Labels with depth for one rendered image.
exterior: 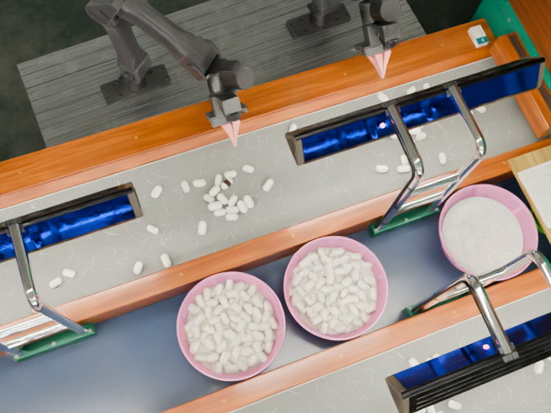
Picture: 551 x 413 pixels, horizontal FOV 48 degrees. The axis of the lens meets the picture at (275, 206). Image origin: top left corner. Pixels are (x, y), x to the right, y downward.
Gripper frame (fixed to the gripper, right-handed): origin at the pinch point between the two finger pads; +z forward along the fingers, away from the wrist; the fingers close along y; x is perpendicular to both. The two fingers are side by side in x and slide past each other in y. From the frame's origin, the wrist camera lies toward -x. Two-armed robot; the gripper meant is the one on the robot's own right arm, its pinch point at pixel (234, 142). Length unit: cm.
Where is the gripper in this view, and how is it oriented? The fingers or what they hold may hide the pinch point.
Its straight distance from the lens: 162.7
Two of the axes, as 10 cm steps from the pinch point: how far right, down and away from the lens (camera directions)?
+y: 9.3, -3.1, 1.8
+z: 2.2, 8.9, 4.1
